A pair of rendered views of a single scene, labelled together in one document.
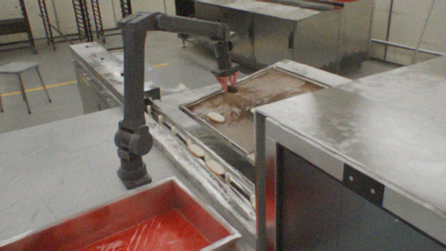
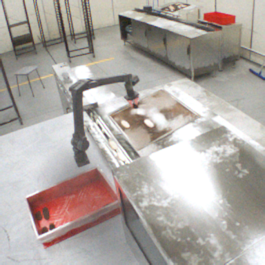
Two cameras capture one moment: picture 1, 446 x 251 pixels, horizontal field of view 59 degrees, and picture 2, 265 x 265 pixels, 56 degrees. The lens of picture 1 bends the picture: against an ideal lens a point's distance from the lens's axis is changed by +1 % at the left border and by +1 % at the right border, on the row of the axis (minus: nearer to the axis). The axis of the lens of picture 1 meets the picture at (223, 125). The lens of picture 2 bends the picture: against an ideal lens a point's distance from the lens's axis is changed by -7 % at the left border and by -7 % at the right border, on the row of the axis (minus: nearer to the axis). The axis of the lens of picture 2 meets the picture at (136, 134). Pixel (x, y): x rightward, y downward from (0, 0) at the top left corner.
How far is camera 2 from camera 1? 53 cm
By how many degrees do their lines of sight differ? 12
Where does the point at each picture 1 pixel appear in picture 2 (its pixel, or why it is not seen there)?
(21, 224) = (33, 183)
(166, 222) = (94, 187)
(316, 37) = (204, 48)
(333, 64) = (216, 63)
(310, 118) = (130, 177)
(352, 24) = (228, 38)
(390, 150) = (148, 199)
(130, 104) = (76, 127)
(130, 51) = (75, 102)
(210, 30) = (120, 79)
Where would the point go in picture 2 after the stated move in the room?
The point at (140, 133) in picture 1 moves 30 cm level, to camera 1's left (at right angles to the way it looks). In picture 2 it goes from (82, 141) to (38, 143)
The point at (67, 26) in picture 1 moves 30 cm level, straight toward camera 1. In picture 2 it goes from (54, 34) to (54, 36)
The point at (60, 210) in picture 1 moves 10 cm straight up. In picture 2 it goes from (49, 177) to (44, 165)
